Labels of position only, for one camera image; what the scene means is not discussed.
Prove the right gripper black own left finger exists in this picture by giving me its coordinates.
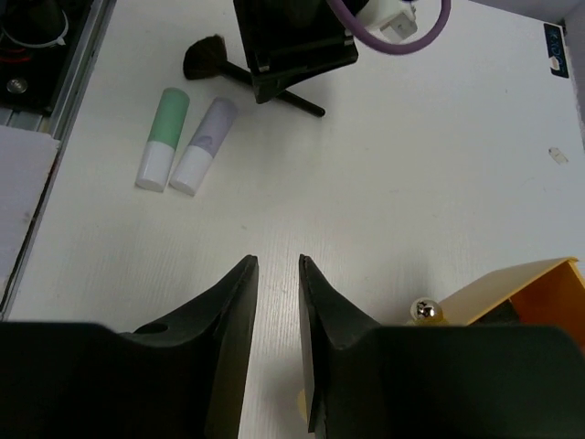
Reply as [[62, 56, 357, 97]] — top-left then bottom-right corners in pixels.
[[1, 255, 259, 438]]

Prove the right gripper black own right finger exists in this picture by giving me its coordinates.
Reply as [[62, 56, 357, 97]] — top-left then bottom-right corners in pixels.
[[299, 256, 584, 438]]

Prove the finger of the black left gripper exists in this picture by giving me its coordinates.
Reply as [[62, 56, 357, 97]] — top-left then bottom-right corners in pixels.
[[233, 0, 358, 103]]

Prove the black fan makeup brush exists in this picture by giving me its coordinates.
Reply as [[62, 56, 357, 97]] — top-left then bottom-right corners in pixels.
[[183, 35, 325, 118]]

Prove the yellow organizer drawer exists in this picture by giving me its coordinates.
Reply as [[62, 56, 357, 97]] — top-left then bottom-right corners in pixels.
[[440, 257, 584, 340]]

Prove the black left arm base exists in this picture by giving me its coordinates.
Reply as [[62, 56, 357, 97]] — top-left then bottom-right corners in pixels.
[[1, 1, 100, 115]]

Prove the green white cosmetic tube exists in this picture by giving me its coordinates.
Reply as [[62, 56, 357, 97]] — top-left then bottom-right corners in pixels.
[[135, 88, 190, 192]]

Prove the lilac white cosmetic tube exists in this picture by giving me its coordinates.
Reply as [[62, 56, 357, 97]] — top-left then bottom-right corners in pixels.
[[169, 97, 238, 196]]

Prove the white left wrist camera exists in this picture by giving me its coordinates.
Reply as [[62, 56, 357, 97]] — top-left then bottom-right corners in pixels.
[[356, 0, 418, 44]]

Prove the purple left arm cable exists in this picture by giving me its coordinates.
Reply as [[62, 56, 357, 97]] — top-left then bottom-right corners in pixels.
[[326, 0, 453, 56]]

